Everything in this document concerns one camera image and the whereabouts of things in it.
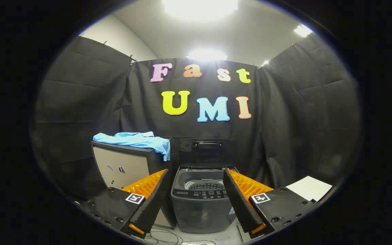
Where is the dark washing machine lid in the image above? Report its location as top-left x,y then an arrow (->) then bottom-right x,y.
179,138 -> 236,167

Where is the light blue polo shirt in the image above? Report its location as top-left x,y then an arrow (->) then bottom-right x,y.
93,131 -> 171,162

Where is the small ceiling light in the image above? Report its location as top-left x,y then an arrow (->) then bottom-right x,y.
293,24 -> 313,37

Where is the large ceiling light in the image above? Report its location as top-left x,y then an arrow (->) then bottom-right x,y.
162,0 -> 239,18

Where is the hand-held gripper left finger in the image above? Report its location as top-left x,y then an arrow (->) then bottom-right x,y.
80,168 -> 169,239

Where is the grey cabinet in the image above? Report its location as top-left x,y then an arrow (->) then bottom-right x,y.
91,141 -> 178,229

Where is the dark grey washing machine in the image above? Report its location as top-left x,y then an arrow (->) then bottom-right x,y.
170,165 -> 239,234

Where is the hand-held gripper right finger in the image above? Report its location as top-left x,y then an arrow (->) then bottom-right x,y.
223,168 -> 317,239

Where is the ceiling light panel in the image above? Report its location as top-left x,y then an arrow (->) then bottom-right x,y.
186,49 -> 228,62

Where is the black backdrop cloth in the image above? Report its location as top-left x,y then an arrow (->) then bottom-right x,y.
30,34 -> 362,202

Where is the white flat sheet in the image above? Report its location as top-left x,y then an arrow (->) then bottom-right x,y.
286,176 -> 333,203

